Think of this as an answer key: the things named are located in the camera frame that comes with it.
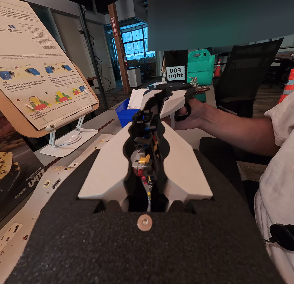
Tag large orange traffic cone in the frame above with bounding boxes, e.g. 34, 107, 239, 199
277, 69, 294, 104

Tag lego car chassis model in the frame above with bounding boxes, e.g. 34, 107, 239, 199
130, 110, 162, 197

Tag person's right forearm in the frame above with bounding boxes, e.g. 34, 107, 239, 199
202, 103, 281, 157

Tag black mesh office chair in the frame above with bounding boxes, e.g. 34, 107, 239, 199
215, 37, 284, 117

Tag black pole stand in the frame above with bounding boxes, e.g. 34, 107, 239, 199
77, 3, 108, 111

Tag person's right hand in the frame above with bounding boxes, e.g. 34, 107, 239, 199
175, 100, 208, 131

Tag white cabinet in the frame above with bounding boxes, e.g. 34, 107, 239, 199
126, 67, 142, 88

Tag blue plastic bin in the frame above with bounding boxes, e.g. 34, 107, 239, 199
115, 98, 144, 128

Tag black wooden desk lamp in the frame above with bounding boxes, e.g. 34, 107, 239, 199
161, 59, 169, 84

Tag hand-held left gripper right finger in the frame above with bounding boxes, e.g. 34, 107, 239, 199
150, 120, 213, 213

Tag paned window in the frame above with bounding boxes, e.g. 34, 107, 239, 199
119, 26, 148, 60

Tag teal felt bag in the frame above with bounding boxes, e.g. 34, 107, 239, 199
187, 49, 216, 85

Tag lego instruction booklet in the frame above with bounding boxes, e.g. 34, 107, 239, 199
0, 134, 115, 258

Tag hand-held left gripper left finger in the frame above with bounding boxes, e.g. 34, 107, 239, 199
78, 121, 147, 213

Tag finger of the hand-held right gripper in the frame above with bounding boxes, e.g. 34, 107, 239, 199
138, 88, 161, 112
159, 91, 187, 119

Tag printed instruction sheet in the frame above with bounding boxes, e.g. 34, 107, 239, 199
0, 0, 94, 131

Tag dark lego set box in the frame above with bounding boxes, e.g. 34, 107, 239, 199
0, 110, 49, 222

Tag white paper bags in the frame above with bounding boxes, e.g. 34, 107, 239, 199
127, 89, 147, 110

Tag wooden post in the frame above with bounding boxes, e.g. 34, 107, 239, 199
107, 2, 131, 93

